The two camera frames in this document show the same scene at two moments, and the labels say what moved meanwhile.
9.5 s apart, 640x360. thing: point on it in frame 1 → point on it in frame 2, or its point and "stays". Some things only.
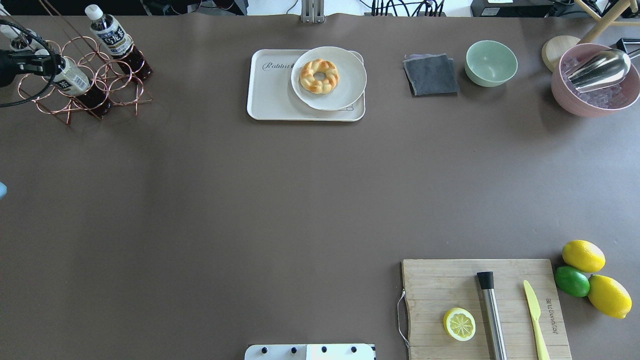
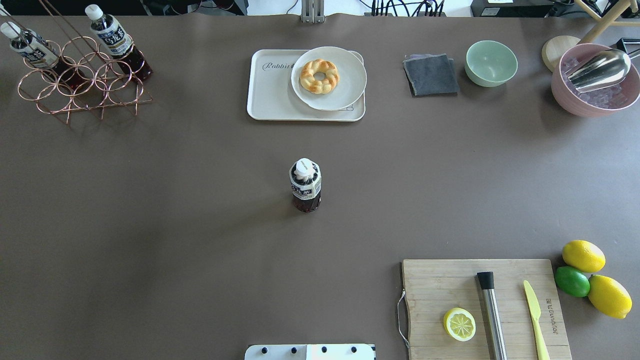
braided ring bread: [320, 87] stays
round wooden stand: [608, 18] stays
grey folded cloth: [431, 74] stays
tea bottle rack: [75, 78] → [305, 178]
